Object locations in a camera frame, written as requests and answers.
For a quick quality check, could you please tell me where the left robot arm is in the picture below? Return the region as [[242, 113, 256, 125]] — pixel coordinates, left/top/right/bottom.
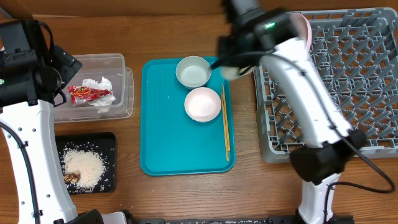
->
[[1, 100, 128, 223]]

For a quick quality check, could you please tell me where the clear plastic bin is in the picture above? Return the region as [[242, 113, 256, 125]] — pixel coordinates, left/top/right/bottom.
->
[[55, 54, 134, 123]]

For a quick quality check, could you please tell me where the brown food scrap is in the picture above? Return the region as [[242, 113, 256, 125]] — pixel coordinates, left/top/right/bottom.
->
[[63, 173, 80, 184]]

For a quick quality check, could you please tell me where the large pink plate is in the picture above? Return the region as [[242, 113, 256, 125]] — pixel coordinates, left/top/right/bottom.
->
[[290, 12, 312, 52]]

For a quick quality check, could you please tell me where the pile of white rice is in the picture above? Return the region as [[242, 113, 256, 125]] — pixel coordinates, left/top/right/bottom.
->
[[57, 141, 116, 192]]

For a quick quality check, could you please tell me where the teal plastic tray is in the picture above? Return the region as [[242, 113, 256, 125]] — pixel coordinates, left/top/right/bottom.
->
[[140, 58, 236, 176]]

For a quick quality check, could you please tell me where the white-green bowl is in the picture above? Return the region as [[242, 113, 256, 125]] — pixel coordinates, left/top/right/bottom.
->
[[175, 56, 211, 90]]

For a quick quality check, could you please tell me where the white tissue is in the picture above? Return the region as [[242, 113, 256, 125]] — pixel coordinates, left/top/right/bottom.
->
[[82, 77, 116, 113]]

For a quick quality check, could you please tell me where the white cup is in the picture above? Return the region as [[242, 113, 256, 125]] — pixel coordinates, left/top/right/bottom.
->
[[221, 66, 254, 80]]

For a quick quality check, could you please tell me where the red snack wrapper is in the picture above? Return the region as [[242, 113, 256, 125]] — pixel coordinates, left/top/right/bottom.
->
[[68, 86, 113, 105]]

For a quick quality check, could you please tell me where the grey dishwasher rack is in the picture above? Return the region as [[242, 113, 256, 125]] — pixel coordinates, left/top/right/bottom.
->
[[254, 8, 397, 163]]

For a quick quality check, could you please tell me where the small pink saucer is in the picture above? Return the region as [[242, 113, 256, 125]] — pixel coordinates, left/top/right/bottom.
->
[[184, 87, 221, 123]]

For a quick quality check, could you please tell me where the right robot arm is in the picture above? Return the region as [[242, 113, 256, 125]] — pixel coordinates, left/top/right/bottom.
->
[[212, 1, 366, 223]]

